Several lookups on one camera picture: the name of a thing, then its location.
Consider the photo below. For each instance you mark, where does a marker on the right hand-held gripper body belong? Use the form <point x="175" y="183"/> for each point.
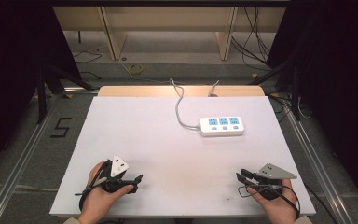
<point x="275" y="173"/>

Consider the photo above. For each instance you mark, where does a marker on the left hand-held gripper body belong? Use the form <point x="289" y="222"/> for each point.
<point x="118" y="166"/>

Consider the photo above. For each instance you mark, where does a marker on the person's right hand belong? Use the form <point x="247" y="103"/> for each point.
<point x="278" y="208"/>

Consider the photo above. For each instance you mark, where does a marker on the person's left hand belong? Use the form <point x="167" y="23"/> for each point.
<point x="94" y="202"/>

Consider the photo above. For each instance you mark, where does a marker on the white power strip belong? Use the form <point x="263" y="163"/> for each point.
<point x="222" y="127"/>

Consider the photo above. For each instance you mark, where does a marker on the black metal stand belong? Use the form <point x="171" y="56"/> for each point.
<point x="295" y="93"/>
<point x="42" y="93"/>

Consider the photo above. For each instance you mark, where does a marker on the yellow tape roll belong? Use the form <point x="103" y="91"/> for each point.
<point x="135" y="69"/>

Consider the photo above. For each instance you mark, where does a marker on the dark curtain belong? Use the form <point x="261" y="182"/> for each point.
<point x="9" y="62"/>

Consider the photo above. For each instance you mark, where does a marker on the beige wooden desk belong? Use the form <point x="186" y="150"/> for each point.
<point x="167" y="18"/>

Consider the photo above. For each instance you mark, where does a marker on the aluminium floor rail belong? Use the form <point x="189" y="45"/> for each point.
<point x="315" y="158"/>
<point x="21" y="158"/>

